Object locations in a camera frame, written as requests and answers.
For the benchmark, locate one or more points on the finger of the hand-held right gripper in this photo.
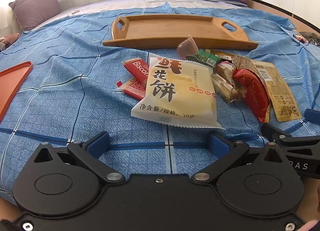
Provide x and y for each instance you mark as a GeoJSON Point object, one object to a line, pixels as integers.
{"type": "Point", "coordinates": [312, 115]}
{"type": "Point", "coordinates": [287, 140]}

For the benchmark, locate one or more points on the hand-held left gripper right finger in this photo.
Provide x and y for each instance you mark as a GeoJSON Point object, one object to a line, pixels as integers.
{"type": "Point", "coordinates": [218, 144]}

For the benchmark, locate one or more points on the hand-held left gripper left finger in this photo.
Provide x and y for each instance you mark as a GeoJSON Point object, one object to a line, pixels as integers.
{"type": "Point", "coordinates": [98, 144]}

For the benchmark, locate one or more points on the yellow-brown snack packet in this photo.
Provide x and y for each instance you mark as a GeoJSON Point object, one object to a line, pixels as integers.
{"type": "Point", "coordinates": [225, 55]}
{"type": "Point", "coordinates": [281, 91]}

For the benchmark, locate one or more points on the polka dot snack packet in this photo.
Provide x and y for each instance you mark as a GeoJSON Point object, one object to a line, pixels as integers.
{"type": "Point", "coordinates": [226, 88]}

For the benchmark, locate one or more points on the red crinkled snack packet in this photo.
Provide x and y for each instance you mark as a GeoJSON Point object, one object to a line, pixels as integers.
{"type": "Point", "coordinates": [252, 91]}

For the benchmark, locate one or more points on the white flower cake packet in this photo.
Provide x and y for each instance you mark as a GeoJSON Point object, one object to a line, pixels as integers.
{"type": "Point", "coordinates": [178, 91]}

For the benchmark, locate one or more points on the clear bread packet red ends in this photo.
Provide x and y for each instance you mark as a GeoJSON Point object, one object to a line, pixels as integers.
{"type": "Point", "coordinates": [223, 70]}

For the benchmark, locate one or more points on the brown peanut packet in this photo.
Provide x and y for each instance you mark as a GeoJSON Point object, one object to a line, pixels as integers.
{"type": "Point", "coordinates": [246, 62]}

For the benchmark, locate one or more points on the green snack packet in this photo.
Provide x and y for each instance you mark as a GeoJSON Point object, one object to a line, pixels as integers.
{"type": "Point", "coordinates": [206, 57]}

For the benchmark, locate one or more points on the jelly cup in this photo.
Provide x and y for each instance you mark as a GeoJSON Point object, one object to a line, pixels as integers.
{"type": "Point", "coordinates": [187, 47]}

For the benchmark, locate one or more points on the blue checked bedsheet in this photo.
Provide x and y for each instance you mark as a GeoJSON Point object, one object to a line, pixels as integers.
{"type": "Point", "coordinates": [62, 83]}

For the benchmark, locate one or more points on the dark patterned cloth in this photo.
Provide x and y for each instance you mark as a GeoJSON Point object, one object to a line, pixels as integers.
{"type": "Point", "coordinates": [310, 37]}

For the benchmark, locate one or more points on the orange plastic tray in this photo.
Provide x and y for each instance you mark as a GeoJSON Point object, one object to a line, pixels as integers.
{"type": "Point", "coordinates": [10, 83]}

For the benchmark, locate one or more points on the grey quilted mattress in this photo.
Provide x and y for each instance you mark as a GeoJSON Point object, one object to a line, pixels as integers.
{"type": "Point", "coordinates": [125, 4]}

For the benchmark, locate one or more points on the purple pillow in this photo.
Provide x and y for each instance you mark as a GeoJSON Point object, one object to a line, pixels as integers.
{"type": "Point", "coordinates": [35, 9]}

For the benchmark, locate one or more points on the wooden bed frame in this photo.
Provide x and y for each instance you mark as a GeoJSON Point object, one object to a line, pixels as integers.
{"type": "Point", "coordinates": [280, 12]}

